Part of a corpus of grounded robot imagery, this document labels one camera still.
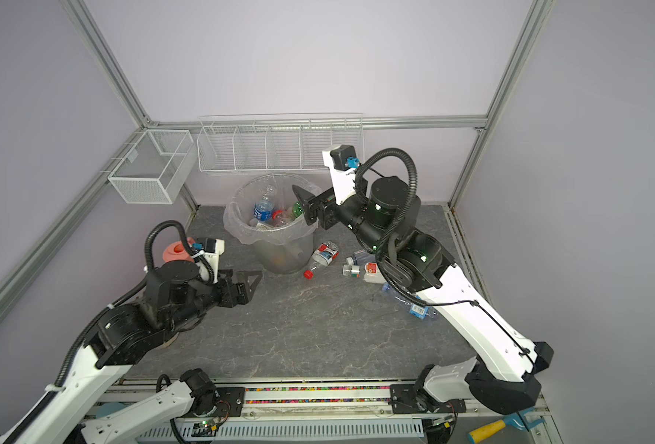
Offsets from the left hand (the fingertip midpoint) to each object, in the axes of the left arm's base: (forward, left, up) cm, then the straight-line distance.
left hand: (246, 279), depth 63 cm
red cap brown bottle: (+32, -3, -14) cm, 35 cm away
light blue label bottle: (+2, -45, -28) cm, 53 cm away
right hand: (+8, -17, +22) cm, 29 cm away
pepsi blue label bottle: (+34, +2, -13) cm, 36 cm away
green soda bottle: (+27, -10, -6) cm, 29 cm away
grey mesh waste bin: (+21, -3, -24) cm, 32 cm away
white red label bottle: (+15, -34, -29) cm, 47 cm away
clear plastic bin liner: (+22, +7, -4) cm, 23 cm away
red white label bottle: (+23, -17, -27) cm, 39 cm away
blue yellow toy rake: (-29, -65, -28) cm, 76 cm away
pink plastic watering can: (+23, +32, -19) cm, 44 cm away
